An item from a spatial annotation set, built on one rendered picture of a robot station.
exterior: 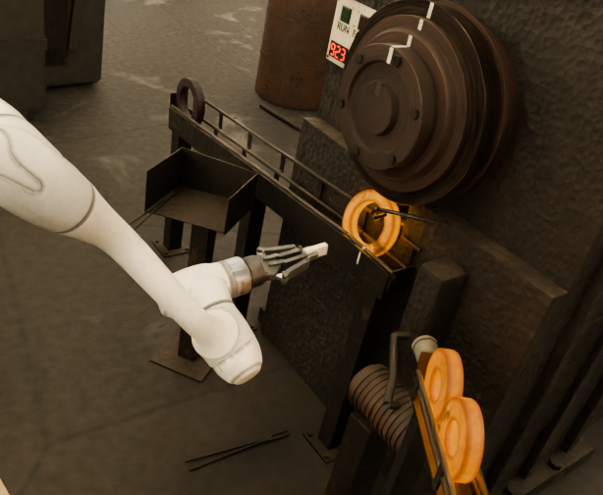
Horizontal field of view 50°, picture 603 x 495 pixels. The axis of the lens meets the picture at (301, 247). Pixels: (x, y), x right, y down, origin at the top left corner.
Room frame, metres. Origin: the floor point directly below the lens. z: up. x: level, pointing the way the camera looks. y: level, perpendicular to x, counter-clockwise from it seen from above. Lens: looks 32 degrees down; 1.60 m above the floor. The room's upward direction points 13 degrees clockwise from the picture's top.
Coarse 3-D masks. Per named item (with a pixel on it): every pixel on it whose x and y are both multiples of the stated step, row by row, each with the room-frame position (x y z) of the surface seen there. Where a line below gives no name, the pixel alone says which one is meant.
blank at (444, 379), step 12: (432, 360) 1.07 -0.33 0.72; (444, 360) 1.01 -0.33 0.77; (456, 360) 1.01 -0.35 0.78; (432, 372) 1.04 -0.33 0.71; (444, 372) 0.99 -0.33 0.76; (456, 372) 0.98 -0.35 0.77; (432, 384) 1.03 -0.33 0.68; (444, 384) 0.97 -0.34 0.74; (456, 384) 0.96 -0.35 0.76; (432, 396) 1.01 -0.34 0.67; (444, 396) 0.95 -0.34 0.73; (432, 408) 0.98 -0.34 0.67; (444, 408) 0.94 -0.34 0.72
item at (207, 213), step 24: (168, 168) 1.73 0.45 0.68; (192, 168) 1.80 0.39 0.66; (216, 168) 1.78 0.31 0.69; (240, 168) 1.76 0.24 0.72; (168, 192) 1.75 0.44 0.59; (192, 192) 1.77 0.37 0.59; (216, 192) 1.78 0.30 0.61; (240, 192) 1.63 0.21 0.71; (168, 216) 1.60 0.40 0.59; (192, 216) 1.62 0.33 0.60; (216, 216) 1.64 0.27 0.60; (240, 216) 1.65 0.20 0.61; (192, 240) 1.65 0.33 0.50; (192, 264) 1.65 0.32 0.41; (168, 360) 1.62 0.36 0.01; (192, 360) 1.64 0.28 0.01
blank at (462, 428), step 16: (464, 400) 0.89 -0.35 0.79; (448, 416) 0.90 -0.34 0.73; (464, 416) 0.85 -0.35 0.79; (480, 416) 0.85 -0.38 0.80; (448, 432) 0.89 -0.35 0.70; (464, 432) 0.83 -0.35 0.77; (480, 432) 0.82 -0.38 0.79; (448, 448) 0.86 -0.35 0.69; (464, 448) 0.80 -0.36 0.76; (480, 448) 0.80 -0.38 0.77; (448, 464) 0.83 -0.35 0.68; (464, 464) 0.79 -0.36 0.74; (480, 464) 0.79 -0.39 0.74; (464, 480) 0.79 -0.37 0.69
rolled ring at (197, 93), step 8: (184, 80) 2.32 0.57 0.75; (192, 80) 2.30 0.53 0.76; (184, 88) 2.34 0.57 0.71; (192, 88) 2.27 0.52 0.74; (200, 88) 2.27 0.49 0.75; (176, 96) 2.36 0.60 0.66; (184, 96) 2.35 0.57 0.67; (192, 96) 2.26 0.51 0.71; (200, 96) 2.25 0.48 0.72; (184, 104) 2.35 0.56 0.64; (200, 104) 2.24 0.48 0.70; (184, 112) 2.32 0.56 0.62; (200, 112) 2.24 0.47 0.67; (200, 120) 2.25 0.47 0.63
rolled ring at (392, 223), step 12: (360, 192) 1.59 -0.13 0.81; (372, 192) 1.57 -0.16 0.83; (348, 204) 1.60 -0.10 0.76; (360, 204) 1.58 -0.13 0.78; (384, 204) 1.52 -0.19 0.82; (396, 204) 1.53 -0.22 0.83; (348, 216) 1.58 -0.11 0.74; (396, 216) 1.50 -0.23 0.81; (348, 228) 1.56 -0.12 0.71; (384, 228) 1.49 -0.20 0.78; (396, 228) 1.48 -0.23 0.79; (360, 240) 1.54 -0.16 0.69; (384, 240) 1.47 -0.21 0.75; (372, 252) 1.47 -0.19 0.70; (384, 252) 1.48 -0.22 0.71
